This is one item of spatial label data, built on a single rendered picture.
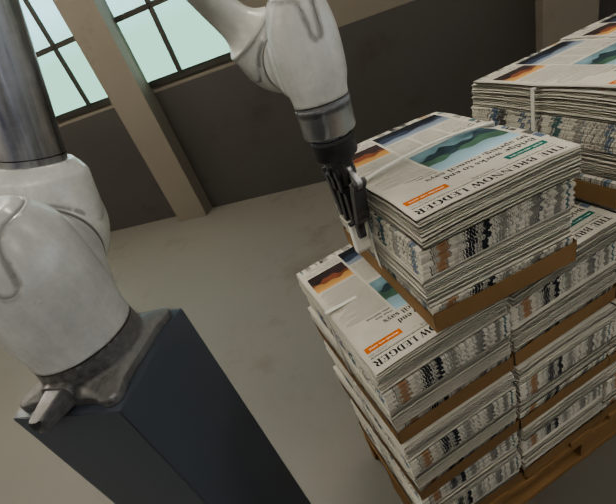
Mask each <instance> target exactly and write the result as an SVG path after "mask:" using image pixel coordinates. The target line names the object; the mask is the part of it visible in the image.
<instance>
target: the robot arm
mask: <svg viewBox="0 0 616 504"><path fill-rule="evenodd" d="M186 1H187V2H188V3H189V4H190V5H191V6H192V7H193V8H194V9H195V10H196V11H197V12H198V13H199V14H200V15H201V16H202V17H203V18H204V19H205V20H207V21H208V22H209V23H210V24H211V25H212V26H213V27H214V28H215V29H216V30H217V31H218V32H219V33H220V34H221V35H222V37H223V38H224V39H225V40H226V42H227V43H228V46H229V48H230V53H231V59H232V60H233V61H234V62H235V63H236V64H237V65H238V66H239V67H240V68H241V69H242V71H243V72H244V73H245V74H246V75H247V77H248V78H249V79H250V80H252V81H253V82H254V83H256V84H257V85H258V86H260V87H262V88H264V89H266V90H269V91H272V92H277V93H284V95H285V96H287V97H289V98H290V100H291V102H292V104H293V106H294V109H295V114H296V116H297V118H298V121H299V124H300V127H301V130H302V133H303V137H304V139H305V140H306V141H308V142H311V144H310V145H311V148H312V151H313V154H314V157H315V160H316V162H317V163H319V164H323V165H326V166H324V167H322V168H321V171H322V172H323V174H324V176H325V178H326V180H327V182H328V185H329V187H330V190H331V193H332V195H333V198H334V200H335V203H336V205H337V208H338V210H339V213H340V214H341V215H344V218H345V220H346V221H348V222H347V225H348V228H349V231H350V235H351V238H352V242H353V245H354V248H355V251H356V252H357V253H358V254H360V253H362V252H364V251H366V250H368V249H369V248H371V243H370V240H369V236H368V232H367V229H366V225H365V222H366V221H368V220H369V211H368V203H367V194H366V184H367V180H366V178H365V177H364V176H363V177H361V178H359V177H358V175H357V174H356V172H357V171H356V167H355V165H354V162H353V160H352V157H353V155H354V154H355V153H356V152H357V149H358V146H357V142H356V138H355V134H354V131H353V130H352V129H353V128H354V126H355V124H356V120H355V116H354V112H353V108H352V104H351V100H350V94H349V92H348V86H347V65H346V58H345V54H344V49H343V44H342V41H341V37H340V33H339V30H338V27H337V23H336V20H335V18H334V15H333V13H332V11H331V8H330V6H329V4H328V2H327V0H268V2H267V5H266V7H265V6H264V7H260V8H251V7H248V6H246V5H244V4H242V3H241V2H239V1H238V0H186ZM109 244H110V222H109V217H108V213H107V211H106V208H105V206H104V204H103V202H102V200H101V197H100V195H99V192H98V190H97V187H96V185H95V182H94V179H93V177H92V174H91V171H90V169H89V167H88V166H87V165H86V164H85V163H83V162H82V161H81V160H79V159H78V158H76V157H75V156H73V155H71V154H67V152H66V149H65V145H64V142H63V139H62V136H61V133H60V129H59V126H58V123H57V120H56V116H55V113H54V110H53V107H52V104H51V100H50V97H49V94H48V91H47V88H46V84H45V81H44V78H43V75H42V71H41V68H40V65H39V62H38V59H37V55H36V52H35V49H34V46H33V43H32V39H31V36H30V33H29V30H28V26H27V23H26V20H25V17H24V14H23V10H22V7H21V4H20V1H19V0H0V346H1V347H2V348H3V349H4V350H6V351H7V352H8V353H9V354H10V355H11V356H13V357H14V358H15V359H17V360H18V361H20V362H21V363H22V364H24V365H25V366H26V367H27V368H28V369H30V370H31V371H32V372H33V373H34V374H35V375H36V377H37V378H38V379H39V381H38V382H37V383H36V384H35V385H34V386H33V387H32V388H31V389H30V390H29V391H28V392H27V393H26V394H25V396H24V397H23V398H22V400H21V401H20V407H21V408H22V409H23V410H24V411H25V412H27V413H30V412H33V411H34V412H33V414H32V416H31V418H30V420H29V427H31V428H32V429H33V430H34V431H37V430H38V431H40V433H47V432H49V431H50V430H51V429H52V428H53V427H54V426H55V425H56V424H57V423H58V422H59V421H60V420H61V419H62V418H63V417H64V416H65V415H66V414H67V413H68V412H69V411H70V410H71V409H72V408H73V407H74V406H77V405H91V404H98V405H101V406H104V407H107V408H108V407H112V406H115V405H116V404H118V403H119V402H120V401H121V400H122V399H123V398H124V396H125V394H126V392H127V388H128V385H129V383H130V381H131V379H132V377H133V375H134V374H135V372H136V370H137V369H138V367H139V366H140V364H141V362H142V361H143V359H144V357H145V356H146V354H147V352H148V351H149V349H150V347H151V346H152V344H153V343H154V341H155V339H156V338H157V336H158V334H159V333H160V331H161V330H162V328H163V327H164V326H165V325H166V324H167V323H168V322H169V321H170V319H171V318H172V313H171V312H170V310H169V309H168V308H167V307H161V308H158V309H155V310H151V311H148V312H140V313H136V312H135V311H134V310H133V309H132V308H131V306H130V305H129V304H128V303H127V302H126V300H125V299H124V297H123V296H122V294H121V292H120V291H119V289H118V287H117V285H116V284H115V282H114V281H113V275H112V272H111V270H110V267H109V264H108V261H107V255H108V250H109Z"/></svg>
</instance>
